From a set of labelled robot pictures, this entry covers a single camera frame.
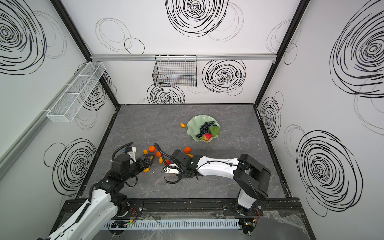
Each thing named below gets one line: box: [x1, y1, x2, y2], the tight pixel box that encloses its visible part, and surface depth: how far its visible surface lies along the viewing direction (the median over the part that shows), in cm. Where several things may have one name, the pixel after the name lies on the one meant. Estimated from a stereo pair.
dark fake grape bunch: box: [195, 121, 217, 139], surface depth 102 cm
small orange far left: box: [148, 145, 156, 153], surface depth 95 cm
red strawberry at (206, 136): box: [201, 133, 213, 141], surface depth 98 cm
